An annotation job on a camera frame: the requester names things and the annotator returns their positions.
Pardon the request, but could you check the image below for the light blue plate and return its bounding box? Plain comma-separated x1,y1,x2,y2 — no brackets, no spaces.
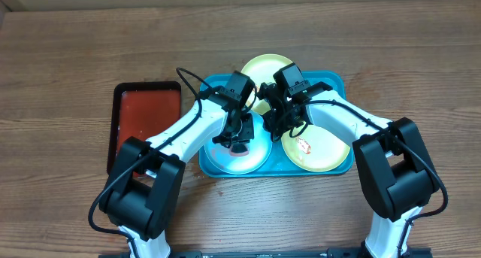
198,111,273,178

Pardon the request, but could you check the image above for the green plate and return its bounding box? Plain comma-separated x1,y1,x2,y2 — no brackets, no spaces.
240,54,292,114
281,125,350,172

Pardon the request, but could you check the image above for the green plate top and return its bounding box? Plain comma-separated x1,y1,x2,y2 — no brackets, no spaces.
240,54,292,114

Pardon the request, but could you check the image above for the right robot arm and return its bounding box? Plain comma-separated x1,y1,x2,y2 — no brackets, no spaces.
256,63,447,257

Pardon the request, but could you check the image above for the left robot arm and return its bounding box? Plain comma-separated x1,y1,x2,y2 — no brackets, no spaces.
88,71,256,257

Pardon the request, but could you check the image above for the teal plastic tray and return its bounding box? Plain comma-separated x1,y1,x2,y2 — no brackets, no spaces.
198,70,355,179

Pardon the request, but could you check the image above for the black tray with red liquid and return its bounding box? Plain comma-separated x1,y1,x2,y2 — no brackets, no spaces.
107,81,181,173

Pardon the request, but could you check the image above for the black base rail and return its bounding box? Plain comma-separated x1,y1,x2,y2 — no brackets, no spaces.
98,247,433,258

